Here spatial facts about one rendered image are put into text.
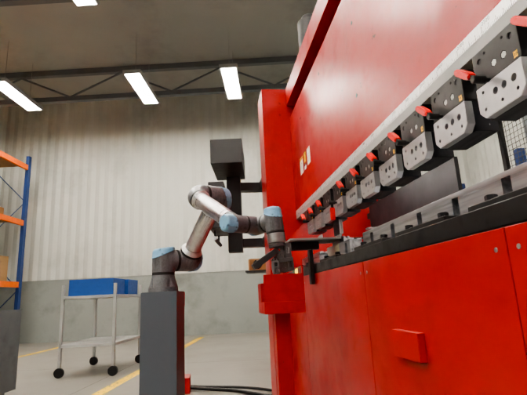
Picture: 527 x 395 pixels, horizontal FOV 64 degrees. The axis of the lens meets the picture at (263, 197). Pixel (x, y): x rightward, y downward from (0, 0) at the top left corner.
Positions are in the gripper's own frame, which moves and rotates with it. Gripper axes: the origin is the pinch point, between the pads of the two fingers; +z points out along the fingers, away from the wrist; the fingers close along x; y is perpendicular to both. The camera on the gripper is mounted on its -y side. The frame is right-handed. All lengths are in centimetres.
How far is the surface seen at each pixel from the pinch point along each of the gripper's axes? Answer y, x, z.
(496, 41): 40, -96, -48
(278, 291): -0.9, -4.9, -1.3
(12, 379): -188, 212, 39
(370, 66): 43, -29, -81
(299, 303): 6.6, -4.9, 4.5
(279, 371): -3.5, 2.1, 29.1
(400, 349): 22, -56, 18
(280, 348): -1.9, 2.1, 20.6
